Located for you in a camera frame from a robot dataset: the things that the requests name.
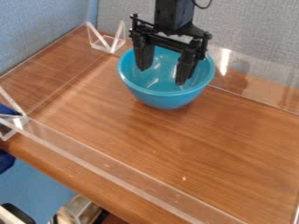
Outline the blue plastic bowl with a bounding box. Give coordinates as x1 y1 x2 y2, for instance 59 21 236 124
116 47 216 109

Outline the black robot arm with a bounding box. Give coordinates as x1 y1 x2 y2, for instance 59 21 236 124
130 0 212 86

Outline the black cable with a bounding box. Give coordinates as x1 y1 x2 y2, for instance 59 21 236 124
191 0 214 10

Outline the clear acrylic corner bracket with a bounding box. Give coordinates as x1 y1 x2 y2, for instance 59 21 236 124
86 21 127 54

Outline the clear acrylic front barrier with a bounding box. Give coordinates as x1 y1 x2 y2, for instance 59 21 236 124
0 115 250 224

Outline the black and white object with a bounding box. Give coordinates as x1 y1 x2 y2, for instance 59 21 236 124
0 203 36 224

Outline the clear acrylic left bracket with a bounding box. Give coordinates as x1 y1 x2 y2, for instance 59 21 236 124
0 86 28 141

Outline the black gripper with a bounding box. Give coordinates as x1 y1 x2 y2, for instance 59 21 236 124
130 11 211 86

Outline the blue cloth object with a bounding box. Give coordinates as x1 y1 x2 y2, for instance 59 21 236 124
0 103 22 175

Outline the grey metal frame below table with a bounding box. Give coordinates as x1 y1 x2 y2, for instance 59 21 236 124
48 194 103 224

